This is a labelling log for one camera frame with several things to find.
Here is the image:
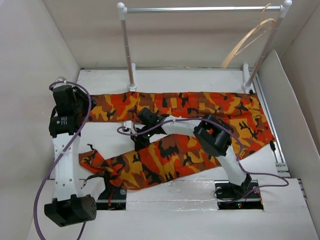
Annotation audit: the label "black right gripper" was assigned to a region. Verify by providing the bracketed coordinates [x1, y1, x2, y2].
[131, 123, 155, 151]

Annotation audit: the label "orange camouflage trousers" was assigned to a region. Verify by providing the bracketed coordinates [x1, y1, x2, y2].
[79, 92, 274, 191]

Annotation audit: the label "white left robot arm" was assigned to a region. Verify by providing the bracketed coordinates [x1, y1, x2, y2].
[44, 84, 97, 227]

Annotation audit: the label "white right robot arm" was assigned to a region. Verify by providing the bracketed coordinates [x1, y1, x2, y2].
[130, 107, 252, 197]

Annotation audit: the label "beige wooden hanger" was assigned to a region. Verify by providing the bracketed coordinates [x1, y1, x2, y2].
[220, 3, 276, 69]

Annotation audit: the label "white clothes rack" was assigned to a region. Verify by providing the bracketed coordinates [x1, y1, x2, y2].
[116, 0, 292, 93]

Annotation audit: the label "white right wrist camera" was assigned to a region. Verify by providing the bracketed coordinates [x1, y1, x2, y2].
[122, 120, 137, 134]

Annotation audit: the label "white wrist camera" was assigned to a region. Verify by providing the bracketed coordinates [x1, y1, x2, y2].
[53, 76, 67, 88]
[122, 120, 137, 134]

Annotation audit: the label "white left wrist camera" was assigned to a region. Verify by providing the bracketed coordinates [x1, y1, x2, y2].
[53, 76, 67, 88]

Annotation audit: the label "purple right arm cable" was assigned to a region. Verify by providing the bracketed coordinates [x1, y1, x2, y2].
[116, 117, 290, 203]

